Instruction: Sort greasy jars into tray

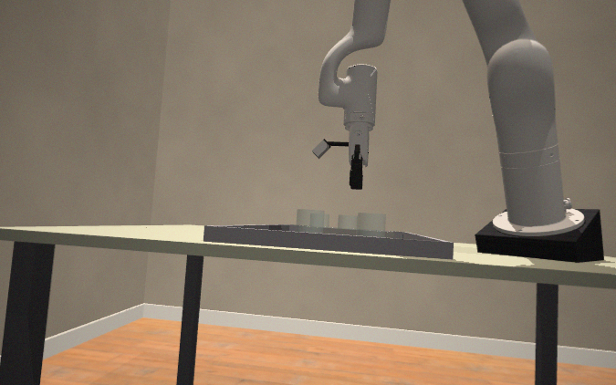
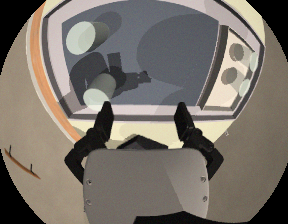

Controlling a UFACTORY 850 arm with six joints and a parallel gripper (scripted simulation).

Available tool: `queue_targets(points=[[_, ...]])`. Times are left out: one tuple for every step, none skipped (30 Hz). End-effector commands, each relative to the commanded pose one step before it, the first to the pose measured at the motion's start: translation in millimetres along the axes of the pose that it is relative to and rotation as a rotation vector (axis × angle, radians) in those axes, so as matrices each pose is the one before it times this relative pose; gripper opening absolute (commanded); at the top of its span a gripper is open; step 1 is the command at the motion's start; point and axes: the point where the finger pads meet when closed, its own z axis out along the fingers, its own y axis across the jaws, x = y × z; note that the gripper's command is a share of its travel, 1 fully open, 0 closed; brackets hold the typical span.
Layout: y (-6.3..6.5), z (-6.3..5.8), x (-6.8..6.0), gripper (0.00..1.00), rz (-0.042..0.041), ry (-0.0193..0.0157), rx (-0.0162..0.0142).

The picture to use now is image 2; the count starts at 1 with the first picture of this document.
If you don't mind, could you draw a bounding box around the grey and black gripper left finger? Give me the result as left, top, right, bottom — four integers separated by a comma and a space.
64, 101, 114, 185

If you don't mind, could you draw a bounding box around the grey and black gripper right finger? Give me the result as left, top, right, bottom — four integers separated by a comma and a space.
174, 102, 224, 180

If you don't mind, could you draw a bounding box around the clear glass jar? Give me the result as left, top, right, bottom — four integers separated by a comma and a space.
66, 21, 109, 55
226, 67, 250, 96
83, 73, 116, 111
234, 43, 258, 72

